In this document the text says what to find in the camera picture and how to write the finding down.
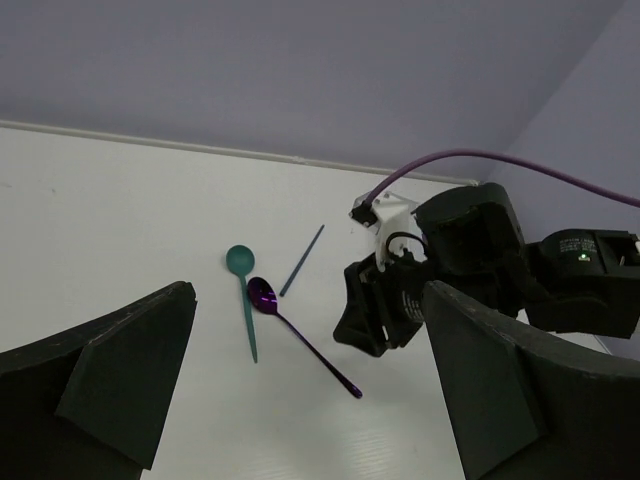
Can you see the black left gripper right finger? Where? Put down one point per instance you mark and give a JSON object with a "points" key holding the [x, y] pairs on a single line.
{"points": [[525, 404]]}

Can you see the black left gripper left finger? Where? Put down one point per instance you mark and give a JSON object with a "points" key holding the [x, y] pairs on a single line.
{"points": [[91, 402]]}

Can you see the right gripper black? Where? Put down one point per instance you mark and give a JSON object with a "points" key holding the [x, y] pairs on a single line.
{"points": [[469, 239]]}

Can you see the purple iridescent spoon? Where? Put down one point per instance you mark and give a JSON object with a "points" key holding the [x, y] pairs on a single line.
{"points": [[263, 297]]}

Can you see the teal spoon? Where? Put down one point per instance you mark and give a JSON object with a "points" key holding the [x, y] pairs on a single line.
{"points": [[240, 261]]}

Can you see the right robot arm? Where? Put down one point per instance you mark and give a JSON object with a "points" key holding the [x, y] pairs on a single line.
{"points": [[574, 280]]}

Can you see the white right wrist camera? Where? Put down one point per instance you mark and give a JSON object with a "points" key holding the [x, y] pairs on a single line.
{"points": [[390, 218]]}

